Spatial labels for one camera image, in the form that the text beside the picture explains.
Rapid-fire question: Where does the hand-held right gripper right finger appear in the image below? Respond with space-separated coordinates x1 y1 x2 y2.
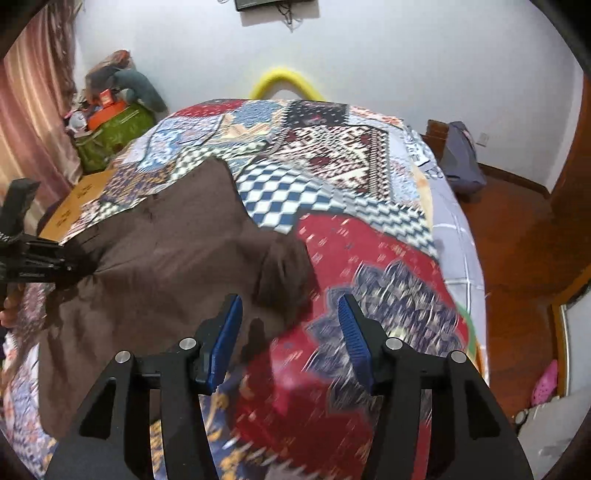
337 293 534 480

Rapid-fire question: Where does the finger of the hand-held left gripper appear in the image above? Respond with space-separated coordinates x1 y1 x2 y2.
58 242 101 291

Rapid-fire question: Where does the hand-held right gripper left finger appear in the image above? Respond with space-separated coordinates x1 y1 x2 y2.
44 293 244 480

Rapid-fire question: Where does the brown t-shirt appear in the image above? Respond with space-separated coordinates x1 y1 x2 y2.
37 157 319 439

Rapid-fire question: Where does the person's left hand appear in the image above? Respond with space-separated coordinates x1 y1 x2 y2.
0 281 24 329

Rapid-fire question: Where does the wooden folding board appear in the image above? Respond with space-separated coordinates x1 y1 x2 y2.
39 168 118 243

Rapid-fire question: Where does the green storage bag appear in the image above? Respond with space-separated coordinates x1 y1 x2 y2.
74 104 155 174

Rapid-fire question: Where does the white checked bed sheet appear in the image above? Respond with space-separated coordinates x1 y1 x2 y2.
406 124 488 384

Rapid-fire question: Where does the orange box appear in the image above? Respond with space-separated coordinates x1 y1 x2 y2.
88 102 127 131

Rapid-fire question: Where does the pink striped curtain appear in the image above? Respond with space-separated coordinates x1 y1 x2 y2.
0 4 84 204

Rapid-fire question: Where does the grey plush toy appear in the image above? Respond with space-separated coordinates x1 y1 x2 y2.
111 67 168 114

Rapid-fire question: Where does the patchwork printed blanket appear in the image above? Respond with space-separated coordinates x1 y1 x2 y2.
0 98 485 480

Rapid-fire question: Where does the pink slipper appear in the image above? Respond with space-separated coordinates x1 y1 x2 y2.
530 360 560 406

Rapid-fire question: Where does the orange patterned cloth bag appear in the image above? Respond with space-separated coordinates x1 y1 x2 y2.
88 50 134 79

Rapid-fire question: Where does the grey bag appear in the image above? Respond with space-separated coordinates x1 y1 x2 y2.
436 121 488 195

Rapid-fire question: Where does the wooden bed footboard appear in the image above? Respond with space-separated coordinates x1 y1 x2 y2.
425 119 451 151

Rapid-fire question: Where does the yellow foam tube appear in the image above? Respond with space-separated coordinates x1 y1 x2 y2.
249 67 326 100

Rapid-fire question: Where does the black hanging cable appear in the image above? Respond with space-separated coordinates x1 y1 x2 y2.
277 7 301 33

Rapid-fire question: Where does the small black wall monitor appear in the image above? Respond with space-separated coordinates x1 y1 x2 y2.
234 0 319 12

